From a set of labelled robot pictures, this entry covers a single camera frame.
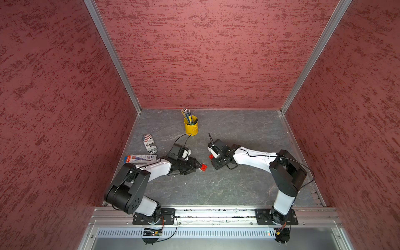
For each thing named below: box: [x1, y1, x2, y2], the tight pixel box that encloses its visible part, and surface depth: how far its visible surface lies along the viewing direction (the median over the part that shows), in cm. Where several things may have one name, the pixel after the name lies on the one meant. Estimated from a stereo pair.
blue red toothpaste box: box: [123, 154, 158, 164], surface depth 95 cm
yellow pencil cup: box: [183, 115, 199, 136], surface depth 102 cm
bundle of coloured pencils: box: [180, 107, 195, 126], surface depth 100 cm
